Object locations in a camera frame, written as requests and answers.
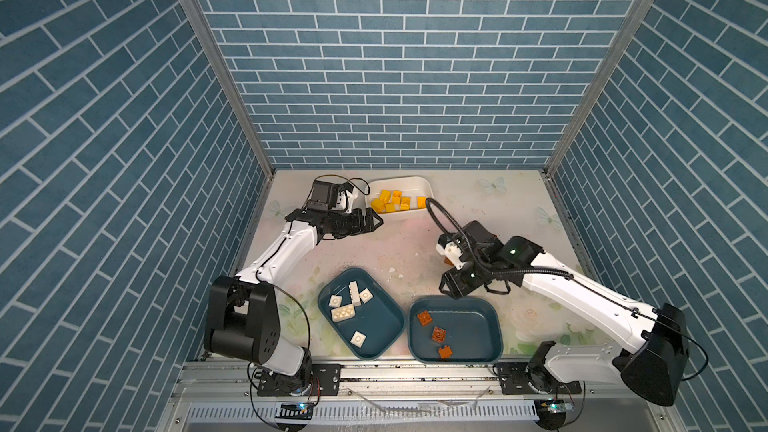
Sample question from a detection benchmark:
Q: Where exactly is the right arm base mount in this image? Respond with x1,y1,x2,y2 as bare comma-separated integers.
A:
491,361,583,397

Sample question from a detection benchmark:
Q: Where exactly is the aluminium front rail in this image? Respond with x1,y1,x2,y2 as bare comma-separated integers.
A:
157,359,682,432

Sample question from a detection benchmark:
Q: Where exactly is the white rectangular bowl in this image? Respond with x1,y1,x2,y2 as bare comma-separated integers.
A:
365,176,434,220

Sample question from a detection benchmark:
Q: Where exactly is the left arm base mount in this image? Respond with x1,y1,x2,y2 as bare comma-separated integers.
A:
256,363,342,398

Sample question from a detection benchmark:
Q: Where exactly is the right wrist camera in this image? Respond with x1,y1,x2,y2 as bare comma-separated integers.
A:
436,233,474,271

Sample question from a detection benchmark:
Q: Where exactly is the white long lego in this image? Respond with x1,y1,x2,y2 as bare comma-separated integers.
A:
331,304,356,323
348,281,361,307

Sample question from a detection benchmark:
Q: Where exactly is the teal tray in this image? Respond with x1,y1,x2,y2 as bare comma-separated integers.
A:
317,268,405,361
408,295,503,365

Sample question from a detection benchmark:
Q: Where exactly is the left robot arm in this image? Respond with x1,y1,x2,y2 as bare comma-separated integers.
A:
204,207,383,387

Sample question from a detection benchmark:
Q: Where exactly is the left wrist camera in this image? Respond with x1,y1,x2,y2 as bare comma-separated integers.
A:
305,180,354,212

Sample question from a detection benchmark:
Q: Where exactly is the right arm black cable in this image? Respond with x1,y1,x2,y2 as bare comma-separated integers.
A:
424,197,577,283

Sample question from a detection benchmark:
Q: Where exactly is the right teal tray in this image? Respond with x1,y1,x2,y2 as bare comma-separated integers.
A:
408,295,503,365

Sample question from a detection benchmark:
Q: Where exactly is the left teal tray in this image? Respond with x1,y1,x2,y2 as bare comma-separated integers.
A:
317,268,405,361

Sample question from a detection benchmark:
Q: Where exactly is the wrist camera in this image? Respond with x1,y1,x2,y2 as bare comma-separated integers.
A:
305,180,354,212
436,233,474,271

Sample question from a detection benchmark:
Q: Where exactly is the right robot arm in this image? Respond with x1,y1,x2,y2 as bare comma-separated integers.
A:
436,221,692,407

